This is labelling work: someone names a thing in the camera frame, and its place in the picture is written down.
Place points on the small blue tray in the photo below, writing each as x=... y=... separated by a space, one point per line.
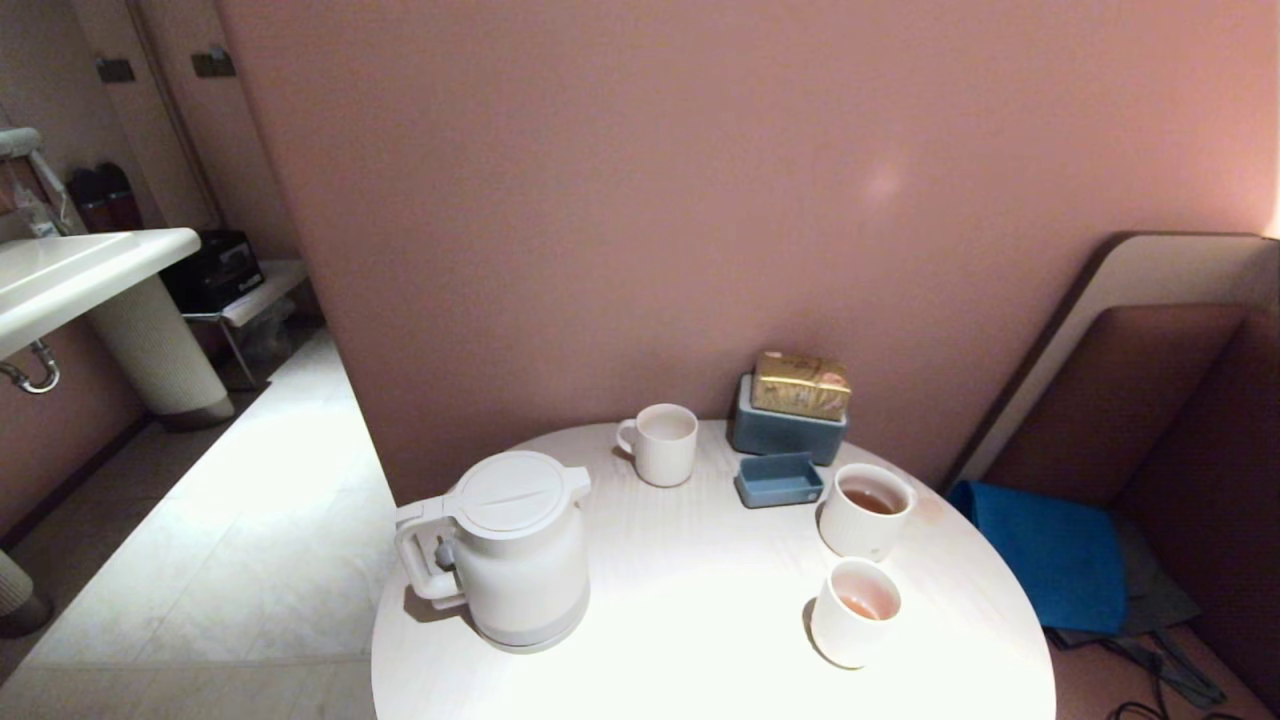
x=775 y=487

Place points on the clear toiletry bottle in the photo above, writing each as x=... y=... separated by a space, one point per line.
x=32 y=215

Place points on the white ribbed cylinder bin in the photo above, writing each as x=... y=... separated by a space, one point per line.
x=150 y=340

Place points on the blue cloth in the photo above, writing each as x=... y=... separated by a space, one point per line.
x=1050 y=560

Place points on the grey faucet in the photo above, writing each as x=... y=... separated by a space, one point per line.
x=18 y=142

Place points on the ribbed column base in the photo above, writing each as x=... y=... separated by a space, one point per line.
x=18 y=595

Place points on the white round kettle base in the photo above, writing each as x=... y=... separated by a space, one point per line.
x=530 y=644

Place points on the black box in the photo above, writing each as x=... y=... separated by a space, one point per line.
x=215 y=270

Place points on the gold foil packet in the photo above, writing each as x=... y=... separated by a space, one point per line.
x=800 y=388

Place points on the white washbasin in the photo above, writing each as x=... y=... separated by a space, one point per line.
x=60 y=280

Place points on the large white ribbed cup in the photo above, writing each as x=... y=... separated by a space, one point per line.
x=855 y=532

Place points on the small white ribbed cup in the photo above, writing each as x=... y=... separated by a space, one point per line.
x=845 y=640

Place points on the brown booth bench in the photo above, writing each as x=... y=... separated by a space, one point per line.
x=1130 y=390

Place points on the blue rectangular box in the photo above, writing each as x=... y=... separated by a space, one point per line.
x=780 y=437

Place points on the grey floor mat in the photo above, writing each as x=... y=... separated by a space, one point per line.
x=1155 y=592

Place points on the chrome drain pipe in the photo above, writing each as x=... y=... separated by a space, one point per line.
x=20 y=378

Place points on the white metal-legged shelf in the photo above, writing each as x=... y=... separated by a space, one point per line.
x=262 y=290

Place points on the white electric kettle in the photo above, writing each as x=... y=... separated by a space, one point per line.
x=520 y=570

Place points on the dark brown bottle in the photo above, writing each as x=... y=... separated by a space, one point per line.
x=122 y=200
x=88 y=205

